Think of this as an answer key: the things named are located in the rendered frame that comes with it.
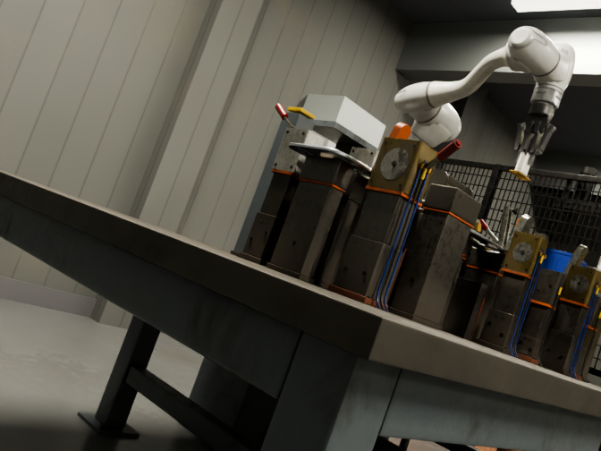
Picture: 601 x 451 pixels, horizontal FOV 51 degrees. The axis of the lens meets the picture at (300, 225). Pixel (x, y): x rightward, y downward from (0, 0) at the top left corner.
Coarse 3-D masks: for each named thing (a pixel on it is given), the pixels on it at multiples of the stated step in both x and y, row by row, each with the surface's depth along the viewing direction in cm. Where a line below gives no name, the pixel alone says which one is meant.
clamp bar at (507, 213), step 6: (504, 210) 236; (510, 210) 236; (516, 210) 234; (504, 216) 236; (510, 216) 237; (504, 222) 235; (510, 222) 237; (504, 228) 234; (504, 234) 234; (498, 240) 234; (504, 240) 236; (504, 246) 235
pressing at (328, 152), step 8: (296, 144) 148; (304, 144) 146; (304, 152) 156; (312, 152) 154; (320, 152) 151; (328, 152) 147; (336, 152) 139; (344, 152) 141; (344, 160) 150; (352, 160) 141; (360, 168) 152; (368, 168) 145; (368, 176) 157; (424, 200) 161; (472, 232) 178; (472, 240) 199; (480, 240) 194; (488, 240) 184; (480, 248) 208; (496, 248) 199
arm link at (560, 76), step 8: (560, 48) 203; (568, 48) 203; (560, 56) 199; (568, 56) 203; (560, 64) 200; (568, 64) 202; (552, 72) 200; (560, 72) 201; (568, 72) 203; (536, 80) 206; (544, 80) 203; (552, 80) 202; (560, 80) 202; (568, 80) 204; (560, 88) 203
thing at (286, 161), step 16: (288, 128) 165; (288, 144) 163; (320, 144) 163; (288, 160) 162; (304, 160) 161; (288, 176) 161; (272, 192) 163; (288, 192) 160; (272, 208) 161; (288, 208) 161; (256, 224) 163; (272, 224) 159; (256, 240) 161; (272, 240) 159; (240, 256) 163; (256, 256) 159
